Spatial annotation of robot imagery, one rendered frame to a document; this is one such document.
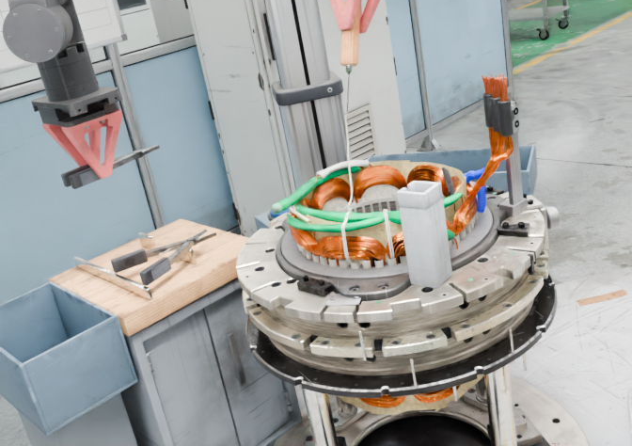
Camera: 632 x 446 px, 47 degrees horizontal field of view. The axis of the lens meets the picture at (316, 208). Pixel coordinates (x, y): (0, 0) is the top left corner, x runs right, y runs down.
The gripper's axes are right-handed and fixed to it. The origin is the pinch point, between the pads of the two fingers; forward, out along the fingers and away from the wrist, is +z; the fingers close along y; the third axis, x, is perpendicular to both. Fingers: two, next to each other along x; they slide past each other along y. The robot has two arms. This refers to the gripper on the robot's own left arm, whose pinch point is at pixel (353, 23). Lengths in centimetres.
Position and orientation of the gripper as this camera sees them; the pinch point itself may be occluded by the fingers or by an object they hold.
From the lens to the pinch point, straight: 70.2
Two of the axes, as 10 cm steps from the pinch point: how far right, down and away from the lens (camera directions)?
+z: -0.5, 10.0, 0.4
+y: 7.7, 0.2, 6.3
